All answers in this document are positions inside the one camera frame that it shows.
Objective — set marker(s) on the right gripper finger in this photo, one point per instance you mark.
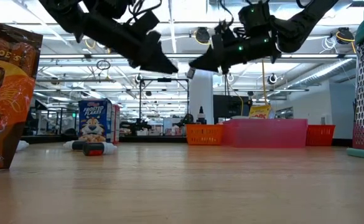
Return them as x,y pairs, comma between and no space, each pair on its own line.
208,62

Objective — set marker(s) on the black squeeze bottle white label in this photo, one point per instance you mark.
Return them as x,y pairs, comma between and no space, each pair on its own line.
201,116

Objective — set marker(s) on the yellow Corn Pops cereal box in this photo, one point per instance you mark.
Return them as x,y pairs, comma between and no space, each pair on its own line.
259,112

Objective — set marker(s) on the blue Frosted Flakes cereal box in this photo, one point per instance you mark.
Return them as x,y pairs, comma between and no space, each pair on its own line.
94,121

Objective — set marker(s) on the small dropper bottle red label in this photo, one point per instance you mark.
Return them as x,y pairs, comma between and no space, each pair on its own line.
94,149

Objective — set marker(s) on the small dropper bottle black label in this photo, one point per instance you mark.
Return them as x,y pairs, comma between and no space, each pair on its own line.
74,145

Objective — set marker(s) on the orange brown snack bag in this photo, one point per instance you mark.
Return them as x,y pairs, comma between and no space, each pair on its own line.
7,93

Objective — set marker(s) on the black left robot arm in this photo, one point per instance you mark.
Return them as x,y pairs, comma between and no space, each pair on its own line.
76,15

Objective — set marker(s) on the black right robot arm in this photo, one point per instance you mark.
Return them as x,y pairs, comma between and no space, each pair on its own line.
296,28

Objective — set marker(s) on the black background robot arm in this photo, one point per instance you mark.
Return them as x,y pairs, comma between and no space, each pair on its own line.
136,127
186,119

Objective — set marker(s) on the white column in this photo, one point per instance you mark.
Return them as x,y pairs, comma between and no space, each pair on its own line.
200,96

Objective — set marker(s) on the black cabinet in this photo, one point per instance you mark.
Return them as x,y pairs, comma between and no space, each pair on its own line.
228,107

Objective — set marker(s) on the orange plastic basket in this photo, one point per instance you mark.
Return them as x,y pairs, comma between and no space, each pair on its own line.
204,134

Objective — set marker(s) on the pink plastic bin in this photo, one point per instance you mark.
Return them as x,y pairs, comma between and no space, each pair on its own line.
264,133

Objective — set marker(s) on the red plastic basket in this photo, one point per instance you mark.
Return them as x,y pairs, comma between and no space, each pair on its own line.
320,135

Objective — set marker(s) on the black metal frame rig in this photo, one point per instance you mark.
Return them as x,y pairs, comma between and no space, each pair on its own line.
164,79

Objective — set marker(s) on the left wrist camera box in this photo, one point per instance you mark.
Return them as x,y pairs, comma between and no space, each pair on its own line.
146,22

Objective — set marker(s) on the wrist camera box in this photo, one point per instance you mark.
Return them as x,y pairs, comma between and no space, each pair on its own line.
225,29
146,22

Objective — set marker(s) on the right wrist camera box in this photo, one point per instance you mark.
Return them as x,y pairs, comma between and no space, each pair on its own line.
225,29

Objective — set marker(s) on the grey ceiling duct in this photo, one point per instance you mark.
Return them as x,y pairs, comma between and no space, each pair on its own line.
321,73

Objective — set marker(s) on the black aluminium table frame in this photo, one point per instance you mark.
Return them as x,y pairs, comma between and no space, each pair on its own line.
153,139

